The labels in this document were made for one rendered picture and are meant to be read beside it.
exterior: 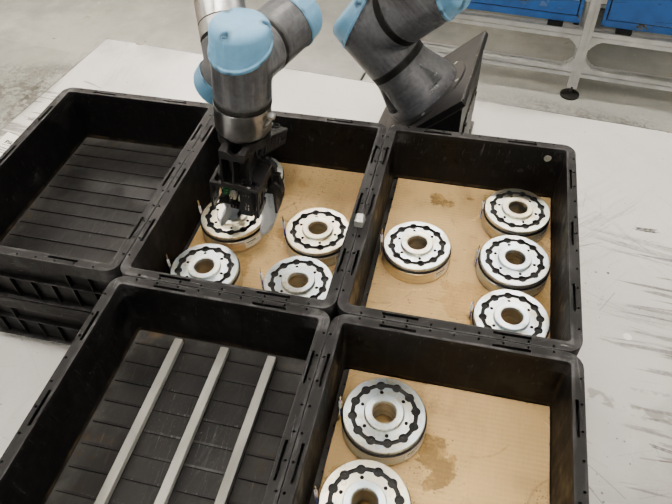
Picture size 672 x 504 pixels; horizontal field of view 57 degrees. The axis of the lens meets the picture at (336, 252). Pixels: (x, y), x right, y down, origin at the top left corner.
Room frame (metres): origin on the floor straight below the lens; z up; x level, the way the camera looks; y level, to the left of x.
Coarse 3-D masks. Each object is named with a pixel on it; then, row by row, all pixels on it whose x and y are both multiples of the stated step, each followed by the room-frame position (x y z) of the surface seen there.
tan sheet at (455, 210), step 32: (416, 192) 0.80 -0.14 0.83; (448, 192) 0.80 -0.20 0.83; (480, 192) 0.79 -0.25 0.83; (448, 224) 0.72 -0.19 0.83; (480, 224) 0.72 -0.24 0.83; (384, 288) 0.59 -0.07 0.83; (416, 288) 0.59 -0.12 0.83; (448, 288) 0.59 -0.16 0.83; (480, 288) 0.58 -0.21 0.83; (544, 288) 0.58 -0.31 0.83; (448, 320) 0.53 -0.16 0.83
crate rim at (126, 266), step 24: (312, 120) 0.88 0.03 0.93; (336, 120) 0.88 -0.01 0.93; (168, 192) 0.71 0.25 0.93; (360, 192) 0.69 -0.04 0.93; (144, 240) 0.61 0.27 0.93; (336, 264) 0.55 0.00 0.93; (216, 288) 0.52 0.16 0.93; (240, 288) 0.52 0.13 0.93; (336, 288) 0.51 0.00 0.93; (336, 312) 0.49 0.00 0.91
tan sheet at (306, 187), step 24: (288, 168) 0.88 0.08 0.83; (312, 168) 0.87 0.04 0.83; (288, 192) 0.81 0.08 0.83; (312, 192) 0.81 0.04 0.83; (336, 192) 0.81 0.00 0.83; (288, 216) 0.75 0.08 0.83; (192, 240) 0.71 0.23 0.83; (264, 240) 0.70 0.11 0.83; (240, 264) 0.65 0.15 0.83; (264, 264) 0.65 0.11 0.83
